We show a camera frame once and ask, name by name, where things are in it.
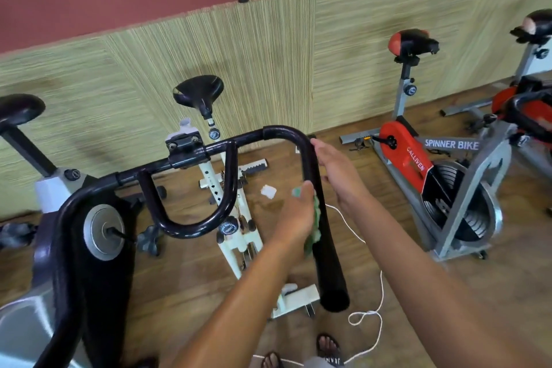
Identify person's right hand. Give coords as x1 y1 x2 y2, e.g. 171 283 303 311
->
310 137 372 209

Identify person's left hand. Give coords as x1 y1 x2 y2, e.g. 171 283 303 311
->
271 179 319 265

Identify green checkered cleaning cloth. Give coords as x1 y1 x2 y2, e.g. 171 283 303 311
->
292 187 323 254

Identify black handlebars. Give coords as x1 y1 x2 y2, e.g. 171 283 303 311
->
33 125 351 368

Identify person's left forearm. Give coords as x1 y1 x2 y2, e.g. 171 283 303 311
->
172 247 303 368

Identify person's right forearm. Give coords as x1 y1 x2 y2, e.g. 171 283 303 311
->
345 191 552 368

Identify red and grey spin bike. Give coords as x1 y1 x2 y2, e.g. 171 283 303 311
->
440 8 552 183
339 29 519 263

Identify black and grey upright bike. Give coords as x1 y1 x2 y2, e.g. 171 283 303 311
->
0 93 169 368

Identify black sandal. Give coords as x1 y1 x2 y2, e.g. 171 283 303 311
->
261 350 284 368
315 333 343 365

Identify thin white cable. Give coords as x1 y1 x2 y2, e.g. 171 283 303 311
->
250 202 385 368

